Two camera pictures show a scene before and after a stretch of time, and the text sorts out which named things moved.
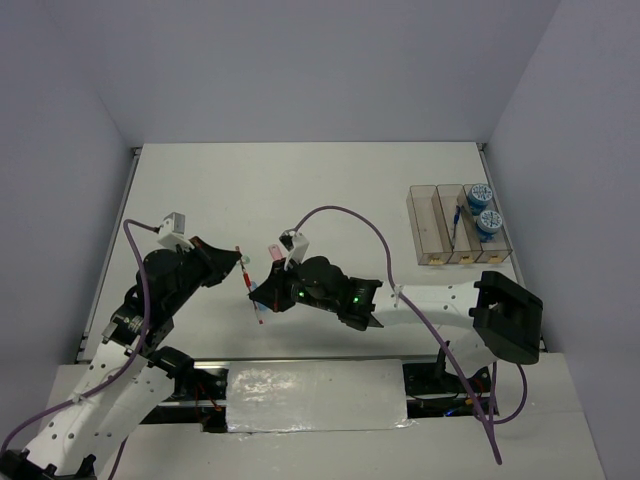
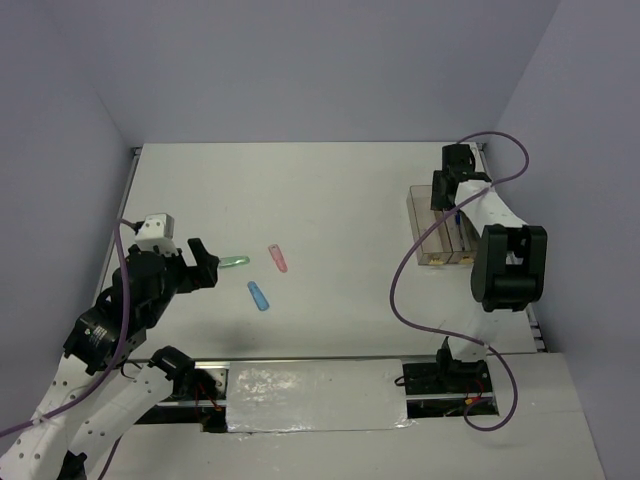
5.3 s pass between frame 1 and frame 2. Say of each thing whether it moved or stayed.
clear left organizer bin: stayed
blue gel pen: moved
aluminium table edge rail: stayed
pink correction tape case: stayed
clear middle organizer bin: stayed
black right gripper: moved
